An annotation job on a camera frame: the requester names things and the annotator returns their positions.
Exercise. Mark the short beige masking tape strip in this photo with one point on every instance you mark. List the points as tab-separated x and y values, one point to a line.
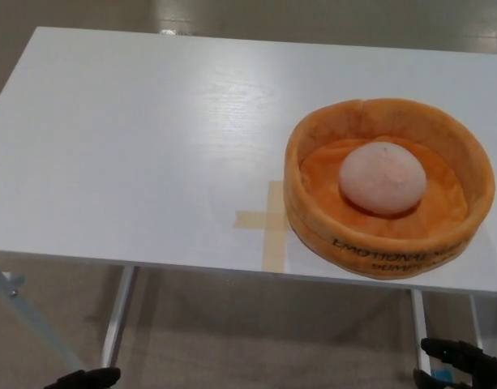
252	220

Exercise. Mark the orange plush round plate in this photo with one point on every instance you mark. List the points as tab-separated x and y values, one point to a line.
446	210

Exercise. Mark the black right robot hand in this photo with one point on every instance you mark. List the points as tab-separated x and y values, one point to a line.
455	364

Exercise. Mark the long beige masking tape strip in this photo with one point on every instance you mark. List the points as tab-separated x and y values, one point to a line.
274	243

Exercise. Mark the pink round plush toy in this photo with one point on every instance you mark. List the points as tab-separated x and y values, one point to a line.
382	178

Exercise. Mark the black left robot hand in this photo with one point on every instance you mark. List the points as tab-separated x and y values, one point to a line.
86	380

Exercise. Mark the grey metal frame bar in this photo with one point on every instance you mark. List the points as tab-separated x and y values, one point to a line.
25	316

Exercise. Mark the white table leg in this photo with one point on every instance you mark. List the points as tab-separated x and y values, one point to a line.
118	316
420	324
476	320

